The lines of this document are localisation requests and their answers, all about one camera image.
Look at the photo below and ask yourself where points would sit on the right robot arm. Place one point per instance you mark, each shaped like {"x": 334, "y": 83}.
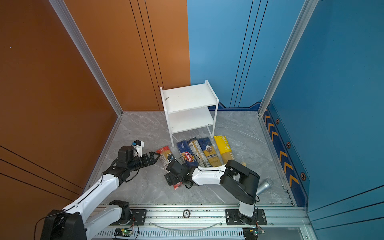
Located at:
{"x": 241, "y": 182}

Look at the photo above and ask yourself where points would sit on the circuit board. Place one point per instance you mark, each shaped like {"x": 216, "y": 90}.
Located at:
{"x": 126, "y": 233}
{"x": 252, "y": 233}

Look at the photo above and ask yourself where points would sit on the red spaghetti bag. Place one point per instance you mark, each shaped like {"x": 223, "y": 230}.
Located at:
{"x": 165, "y": 157}

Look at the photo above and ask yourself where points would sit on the blue yellow spaghetti bag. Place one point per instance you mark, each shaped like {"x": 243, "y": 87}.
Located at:
{"x": 210, "y": 152}

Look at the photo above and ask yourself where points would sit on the left circuit board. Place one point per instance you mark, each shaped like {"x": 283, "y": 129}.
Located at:
{"x": 126, "y": 233}

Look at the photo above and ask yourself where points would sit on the aluminium front rail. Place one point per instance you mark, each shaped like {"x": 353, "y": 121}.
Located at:
{"x": 209, "y": 223}

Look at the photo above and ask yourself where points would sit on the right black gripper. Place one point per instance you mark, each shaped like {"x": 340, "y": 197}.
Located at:
{"x": 170, "y": 176}

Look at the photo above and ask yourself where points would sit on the round rail knob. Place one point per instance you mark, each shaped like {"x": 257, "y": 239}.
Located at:
{"x": 186, "y": 214}

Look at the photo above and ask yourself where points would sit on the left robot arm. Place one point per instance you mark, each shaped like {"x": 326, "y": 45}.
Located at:
{"x": 76, "y": 221}

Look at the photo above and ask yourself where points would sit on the silver metal cylinder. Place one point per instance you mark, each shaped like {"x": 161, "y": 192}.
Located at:
{"x": 264, "y": 186}

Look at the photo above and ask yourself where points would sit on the white two-tier shelf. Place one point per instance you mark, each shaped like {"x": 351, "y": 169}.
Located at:
{"x": 189, "y": 108}

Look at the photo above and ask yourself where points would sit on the right circuit board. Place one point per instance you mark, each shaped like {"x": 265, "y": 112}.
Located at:
{"x": 252, "y": 233}

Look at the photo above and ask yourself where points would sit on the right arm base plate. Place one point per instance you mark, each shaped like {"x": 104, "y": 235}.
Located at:
{"x": 234, "y": 217}

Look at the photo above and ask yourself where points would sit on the blue Barilla spaghetti bag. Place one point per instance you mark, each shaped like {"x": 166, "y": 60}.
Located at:
{"x": 187, "y": 154}

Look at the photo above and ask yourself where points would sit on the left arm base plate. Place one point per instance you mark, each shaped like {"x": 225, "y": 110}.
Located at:
{"x": 136, "y": 217}

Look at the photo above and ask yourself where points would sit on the clear white-label spaghetti bag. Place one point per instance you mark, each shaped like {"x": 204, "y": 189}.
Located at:
{"x": 198, "y": 153}

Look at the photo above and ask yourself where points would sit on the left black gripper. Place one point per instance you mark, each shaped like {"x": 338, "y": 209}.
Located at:
{"x": 152, "y": 160}

